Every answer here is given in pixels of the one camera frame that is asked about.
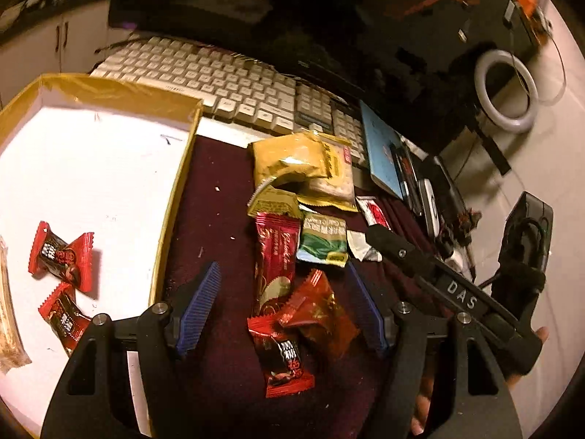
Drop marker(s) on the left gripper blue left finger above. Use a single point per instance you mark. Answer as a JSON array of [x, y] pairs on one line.
[[193, 304]]

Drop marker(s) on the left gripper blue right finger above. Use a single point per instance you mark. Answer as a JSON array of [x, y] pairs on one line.
[[368, 310]]

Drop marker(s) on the white torn wrapper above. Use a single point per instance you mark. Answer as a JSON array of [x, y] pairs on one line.
[[360, 249]]

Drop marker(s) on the green white snack packet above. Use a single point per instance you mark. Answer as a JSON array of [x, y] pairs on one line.
[[323, 240]]

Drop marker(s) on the long red wafer packet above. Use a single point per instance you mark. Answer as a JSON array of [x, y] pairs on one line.
[[278, 244]]

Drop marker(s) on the red black candy wrapper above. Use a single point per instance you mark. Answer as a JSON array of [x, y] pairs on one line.
[[279, 357]]

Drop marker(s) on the small red white sachet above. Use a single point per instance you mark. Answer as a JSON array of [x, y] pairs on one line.
[[373, 213]]

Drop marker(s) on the small gold yellow packet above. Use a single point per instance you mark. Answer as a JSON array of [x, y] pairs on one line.
[[274, 200]]

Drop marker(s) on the yellow cracker snack packet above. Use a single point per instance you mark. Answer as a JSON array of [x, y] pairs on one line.
[[318, 166]]

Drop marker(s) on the dark red chip bag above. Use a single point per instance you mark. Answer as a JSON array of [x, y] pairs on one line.
[[314, 310]]

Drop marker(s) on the person's right hand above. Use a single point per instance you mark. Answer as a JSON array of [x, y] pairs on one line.
[[480, 381]]

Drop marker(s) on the red black candy in tray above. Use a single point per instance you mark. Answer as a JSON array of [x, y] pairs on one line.
[[71, 262]]

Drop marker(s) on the pens beside notebook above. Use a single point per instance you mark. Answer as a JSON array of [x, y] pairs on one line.
[[418, 193]]

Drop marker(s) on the gold-rimmed white tray box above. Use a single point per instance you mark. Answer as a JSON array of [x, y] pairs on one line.
[[97, 155]]

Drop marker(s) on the blue notebook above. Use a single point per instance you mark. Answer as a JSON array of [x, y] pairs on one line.
[[380, 141]]

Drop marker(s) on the white mechanical keyboard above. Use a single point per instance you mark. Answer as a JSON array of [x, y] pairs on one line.
[[236, 89]]

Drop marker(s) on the black computer monitor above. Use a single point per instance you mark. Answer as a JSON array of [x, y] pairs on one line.
[[411, 61]]

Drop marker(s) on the white kitchen cabinets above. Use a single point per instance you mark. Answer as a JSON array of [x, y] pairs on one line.
[[73, 41]]

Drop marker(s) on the white ring light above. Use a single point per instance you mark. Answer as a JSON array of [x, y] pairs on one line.
[[517, 124]]

